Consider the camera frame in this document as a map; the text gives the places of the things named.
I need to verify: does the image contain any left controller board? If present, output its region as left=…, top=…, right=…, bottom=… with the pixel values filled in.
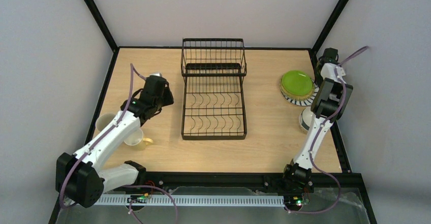
left=127, top=195, right=150, bottom=204

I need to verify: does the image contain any white bowl dark rim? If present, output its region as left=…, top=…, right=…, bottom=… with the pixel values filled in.
left=299, top=107, right=315, bottom=134

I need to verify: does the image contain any black wire dish rack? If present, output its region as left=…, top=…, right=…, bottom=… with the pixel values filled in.
left=181, top=38, right=247, bottom=140

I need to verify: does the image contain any cream ceramic mug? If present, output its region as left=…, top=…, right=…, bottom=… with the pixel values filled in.
left=95, top=113, right=116, bottom=132

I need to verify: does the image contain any white slotted cable duct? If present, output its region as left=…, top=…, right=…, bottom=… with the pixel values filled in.
left=95, top=194, right=285, bottom=207

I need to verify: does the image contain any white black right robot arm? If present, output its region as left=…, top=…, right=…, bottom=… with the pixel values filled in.
left=283, top=48, right=353, bottom=190

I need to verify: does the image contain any green plate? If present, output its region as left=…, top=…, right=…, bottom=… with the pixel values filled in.
left=281, top=70, right=312, bottom=95

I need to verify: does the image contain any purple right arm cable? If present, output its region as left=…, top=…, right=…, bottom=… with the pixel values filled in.
left=284, top=46, right=370, bottom=215

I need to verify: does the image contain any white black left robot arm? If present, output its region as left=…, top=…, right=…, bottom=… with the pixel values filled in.
left=55, top=75, right=174, bottom=208

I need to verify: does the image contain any controller board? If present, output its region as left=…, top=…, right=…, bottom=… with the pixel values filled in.
left=127, top=195, right=150, bottom=204
left=284, top=194, right=310, bottom=206

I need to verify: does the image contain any blue striped white plate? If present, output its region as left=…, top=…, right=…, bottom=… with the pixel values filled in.
left=280, top=79, right=319, bottom=107

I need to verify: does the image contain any right controller board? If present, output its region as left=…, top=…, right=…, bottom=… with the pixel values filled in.
left=284, top=194, right=310, bottom=206

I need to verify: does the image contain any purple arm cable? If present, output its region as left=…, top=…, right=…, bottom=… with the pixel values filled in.
left=284, top=46, right=370, bottom=215
left=58, top=63, right=178, bottom=224

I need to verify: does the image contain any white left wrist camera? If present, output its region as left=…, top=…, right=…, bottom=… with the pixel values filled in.
left=149, top=73, right=163, bottom=77

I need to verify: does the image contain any black aluminium frame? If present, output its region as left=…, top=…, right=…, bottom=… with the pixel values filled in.
left=58, top=0, right=377, bottom=223

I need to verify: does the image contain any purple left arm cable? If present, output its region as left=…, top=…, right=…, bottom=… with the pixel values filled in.
left=58, top=63, right=178, bottom=224

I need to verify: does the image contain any yellow handled mug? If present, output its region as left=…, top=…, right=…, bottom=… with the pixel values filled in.
left=123, top=129, right=154, bottom=149

